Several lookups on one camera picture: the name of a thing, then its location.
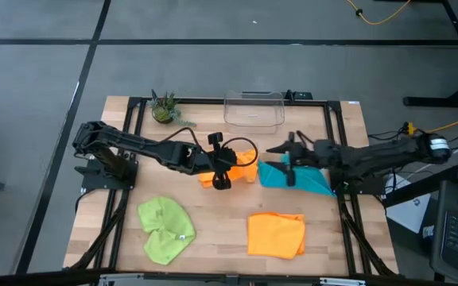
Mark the orange microfiber towel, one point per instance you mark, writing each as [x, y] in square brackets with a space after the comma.
[274, 236]
[247, 172]

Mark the white sticker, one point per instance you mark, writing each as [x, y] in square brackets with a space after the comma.
[354, 102]

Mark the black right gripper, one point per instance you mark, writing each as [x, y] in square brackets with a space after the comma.
[302, 153]

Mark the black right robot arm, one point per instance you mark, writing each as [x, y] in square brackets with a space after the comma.
[372, 157]

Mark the potted succulent plant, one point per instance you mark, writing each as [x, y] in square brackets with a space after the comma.
[164, 111]

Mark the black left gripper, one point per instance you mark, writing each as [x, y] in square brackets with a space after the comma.
[225, 161]

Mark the green microfiber towel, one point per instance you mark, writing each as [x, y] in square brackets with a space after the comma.
[165, 230]

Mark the white cardboard box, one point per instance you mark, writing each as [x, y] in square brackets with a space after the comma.
[410, 214]

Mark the clear plastic bin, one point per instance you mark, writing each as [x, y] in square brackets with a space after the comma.
[253, 119]

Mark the silver metal bracket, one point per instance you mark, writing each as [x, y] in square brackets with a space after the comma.
[342, 282]
[121, 280]

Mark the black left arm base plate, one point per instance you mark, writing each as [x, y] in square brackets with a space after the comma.
[94, 180]

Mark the black aluminium table frame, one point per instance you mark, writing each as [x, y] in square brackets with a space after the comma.
[205, 101]

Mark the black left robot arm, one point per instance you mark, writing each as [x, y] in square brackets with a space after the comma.
[133, 143]

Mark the black gantry crossbar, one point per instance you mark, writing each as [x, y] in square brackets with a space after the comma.
[193, 280]

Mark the teal microfiber towel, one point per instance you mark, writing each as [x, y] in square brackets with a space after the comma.
[304, 182]

